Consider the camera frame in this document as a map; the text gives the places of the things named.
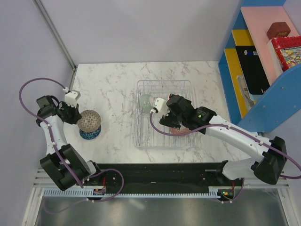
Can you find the pink board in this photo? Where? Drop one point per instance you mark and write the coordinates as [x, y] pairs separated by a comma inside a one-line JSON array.
[[258, 21]]

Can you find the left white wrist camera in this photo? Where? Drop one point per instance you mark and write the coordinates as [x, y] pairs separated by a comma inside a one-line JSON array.
[[71, 97]]

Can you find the dark red box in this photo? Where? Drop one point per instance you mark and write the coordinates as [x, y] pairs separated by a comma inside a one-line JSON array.
[[278, 29]]

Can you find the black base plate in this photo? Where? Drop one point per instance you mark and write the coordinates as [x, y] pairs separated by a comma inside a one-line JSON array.
[[161, 177]]

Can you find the grid patterned bowl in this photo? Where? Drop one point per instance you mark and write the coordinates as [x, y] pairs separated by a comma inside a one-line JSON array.
[[90, 121]]

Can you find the green glass bowl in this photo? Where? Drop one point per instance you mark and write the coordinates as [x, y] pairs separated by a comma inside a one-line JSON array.
[[146, 102]]

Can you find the white cable duct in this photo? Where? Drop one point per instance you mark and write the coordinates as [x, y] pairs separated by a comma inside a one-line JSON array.
[[90, 192]]

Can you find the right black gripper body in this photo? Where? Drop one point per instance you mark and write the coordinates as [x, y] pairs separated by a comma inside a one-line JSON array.
[[168, 120]]

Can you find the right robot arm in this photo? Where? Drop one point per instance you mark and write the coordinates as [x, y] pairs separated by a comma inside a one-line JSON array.
[[266, 160]]

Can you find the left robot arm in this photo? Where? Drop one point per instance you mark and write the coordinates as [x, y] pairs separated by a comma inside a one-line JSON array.
[[63, 164]]

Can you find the leaf patterned bowl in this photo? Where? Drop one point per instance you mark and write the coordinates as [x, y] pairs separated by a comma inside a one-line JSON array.
[[178, 131]]

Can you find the yellow black panel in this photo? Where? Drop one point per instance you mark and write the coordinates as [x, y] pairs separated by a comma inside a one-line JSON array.
[[238, 37]]

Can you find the blue triangle patterned bowl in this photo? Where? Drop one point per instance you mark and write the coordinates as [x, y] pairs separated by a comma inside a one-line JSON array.
[[90, 135]]

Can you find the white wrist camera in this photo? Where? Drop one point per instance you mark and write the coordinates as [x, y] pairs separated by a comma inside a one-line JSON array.
[[71, 97], [160, 105]]

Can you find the red game box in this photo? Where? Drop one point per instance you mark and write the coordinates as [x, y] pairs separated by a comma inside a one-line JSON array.
[[288, 51]]

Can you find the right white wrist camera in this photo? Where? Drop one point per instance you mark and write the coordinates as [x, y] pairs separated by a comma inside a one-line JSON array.
[[160, 105]]

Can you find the blue shelf unit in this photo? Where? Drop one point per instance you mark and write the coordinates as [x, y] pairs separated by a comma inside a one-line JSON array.
[[283, 98]]

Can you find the clear wire dish rack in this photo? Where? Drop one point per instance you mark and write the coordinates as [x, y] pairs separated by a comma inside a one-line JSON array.
[[145, 136]]

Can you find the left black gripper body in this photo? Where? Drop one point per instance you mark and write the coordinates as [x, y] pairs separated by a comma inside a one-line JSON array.
[[69, 113]]

